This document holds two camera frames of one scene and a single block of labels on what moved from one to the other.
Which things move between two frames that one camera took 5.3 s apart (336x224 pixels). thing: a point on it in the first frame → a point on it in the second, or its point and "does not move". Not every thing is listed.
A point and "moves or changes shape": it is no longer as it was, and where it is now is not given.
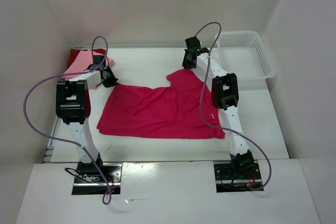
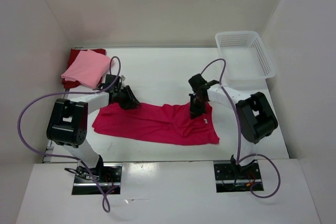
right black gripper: (185, 64) → (195, 112)
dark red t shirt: (74, 53) does not move
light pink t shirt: (82, 60) does not move
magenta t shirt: (174, 112) moves or changes shape
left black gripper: (113, 80) → (131, 99)
